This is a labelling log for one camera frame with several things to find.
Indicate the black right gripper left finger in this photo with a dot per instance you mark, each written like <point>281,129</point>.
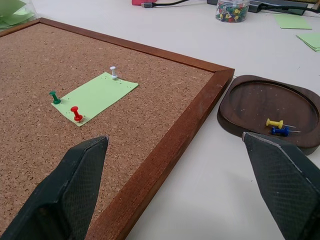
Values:
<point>72,190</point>

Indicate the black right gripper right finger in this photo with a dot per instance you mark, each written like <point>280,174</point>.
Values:
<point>282,185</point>

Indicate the blue push pin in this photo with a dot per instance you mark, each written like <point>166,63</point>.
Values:
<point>280,131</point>

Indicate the yellow push pin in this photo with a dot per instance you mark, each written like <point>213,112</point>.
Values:
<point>274,123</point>

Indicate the red push pin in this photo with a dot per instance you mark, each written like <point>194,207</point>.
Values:
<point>76,114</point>

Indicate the green push pin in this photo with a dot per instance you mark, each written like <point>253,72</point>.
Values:
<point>55,97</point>

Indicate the light green paper note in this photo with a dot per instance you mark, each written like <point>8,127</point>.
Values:
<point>96,96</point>

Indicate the wood-framed cork board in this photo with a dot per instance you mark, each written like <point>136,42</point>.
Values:
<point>140,105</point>

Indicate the white push pin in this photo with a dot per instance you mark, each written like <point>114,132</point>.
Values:
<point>114,72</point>

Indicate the clear jar of push pins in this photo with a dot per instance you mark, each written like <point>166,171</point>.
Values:
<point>232,11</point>

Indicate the dark wooden tray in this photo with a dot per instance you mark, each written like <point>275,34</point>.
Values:
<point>270,105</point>

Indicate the stack of green paper sheets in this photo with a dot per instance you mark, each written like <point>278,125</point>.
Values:
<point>310,41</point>

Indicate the single green paper sheet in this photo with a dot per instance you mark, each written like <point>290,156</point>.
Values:
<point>292,22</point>

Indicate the clear container with green paper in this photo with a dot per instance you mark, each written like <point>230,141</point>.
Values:
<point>13,13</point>

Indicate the red flat object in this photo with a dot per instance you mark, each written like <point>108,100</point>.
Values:
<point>143,2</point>

